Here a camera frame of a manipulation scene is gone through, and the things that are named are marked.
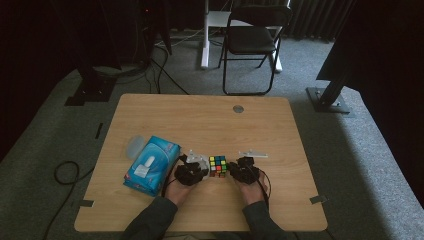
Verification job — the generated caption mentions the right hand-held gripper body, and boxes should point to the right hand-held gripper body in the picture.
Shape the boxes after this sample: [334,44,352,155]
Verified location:
[237,149,269,185]

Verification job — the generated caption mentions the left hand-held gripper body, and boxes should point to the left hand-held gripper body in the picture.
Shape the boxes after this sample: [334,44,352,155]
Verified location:
[173,149,209,187]

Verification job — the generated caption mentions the white wet wipe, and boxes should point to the white wet wipe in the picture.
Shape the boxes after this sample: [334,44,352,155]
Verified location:
[199,159,212,180]

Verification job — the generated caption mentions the multicoloured puzzle cube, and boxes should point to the multicoloured puzzle cube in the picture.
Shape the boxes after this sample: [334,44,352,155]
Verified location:
[208,155,228,179]

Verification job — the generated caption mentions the blue wet wipes pack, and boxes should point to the blue wet wipes pack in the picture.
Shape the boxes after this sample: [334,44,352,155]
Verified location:
[123,134,183,198]

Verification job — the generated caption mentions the person's left hand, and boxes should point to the person's left hand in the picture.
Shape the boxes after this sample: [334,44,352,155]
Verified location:
[165,176,198,208]

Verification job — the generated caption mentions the person's right hand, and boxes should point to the person's right hand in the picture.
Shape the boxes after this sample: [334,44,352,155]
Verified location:
[237,174,269,206]

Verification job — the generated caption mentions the translucent plastic lid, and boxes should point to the translucent plastic lid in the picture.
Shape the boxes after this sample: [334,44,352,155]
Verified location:
[125,134,146,160]

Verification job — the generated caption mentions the person's lap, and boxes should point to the person's lap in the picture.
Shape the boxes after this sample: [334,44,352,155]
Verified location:
[163,232,218,240]

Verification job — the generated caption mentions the black stand with metal base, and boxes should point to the black stand with metal base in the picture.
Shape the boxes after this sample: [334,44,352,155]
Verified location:
[305,64,356,118]

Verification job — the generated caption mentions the black stand with square base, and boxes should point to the black stand with square base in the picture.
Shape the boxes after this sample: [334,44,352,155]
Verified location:
[64,0,123,107]

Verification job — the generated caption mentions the black folding chair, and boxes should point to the black folding chair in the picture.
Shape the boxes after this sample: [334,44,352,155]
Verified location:
[218,3,294,97]

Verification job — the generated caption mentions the black equipment rack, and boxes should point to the black equipment rack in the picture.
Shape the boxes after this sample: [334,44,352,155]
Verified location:
[131,0,173,66]

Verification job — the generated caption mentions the dark pleated curtain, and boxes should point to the dark pleated curtain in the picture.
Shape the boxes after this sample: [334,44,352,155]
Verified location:
[286,0,356,43]

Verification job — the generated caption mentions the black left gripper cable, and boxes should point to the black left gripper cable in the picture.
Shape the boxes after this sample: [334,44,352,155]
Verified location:
[41,153,188,240]

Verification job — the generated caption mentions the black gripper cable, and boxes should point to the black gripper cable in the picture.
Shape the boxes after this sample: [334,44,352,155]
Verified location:
[248,165,272,208]
[41,153,188,240]

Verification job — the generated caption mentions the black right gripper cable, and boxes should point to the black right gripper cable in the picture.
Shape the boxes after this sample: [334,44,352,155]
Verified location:
[248,165,272,208]

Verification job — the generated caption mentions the black floor cables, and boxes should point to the black floor cables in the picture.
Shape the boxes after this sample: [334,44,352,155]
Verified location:
[144,41,190,95]

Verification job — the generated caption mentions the white desk frame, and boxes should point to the white desk frame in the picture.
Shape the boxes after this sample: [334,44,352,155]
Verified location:
[199,0,284,74]

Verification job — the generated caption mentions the white floor cable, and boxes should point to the white floor cable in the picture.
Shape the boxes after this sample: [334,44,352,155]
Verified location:
[154,28,205,48]

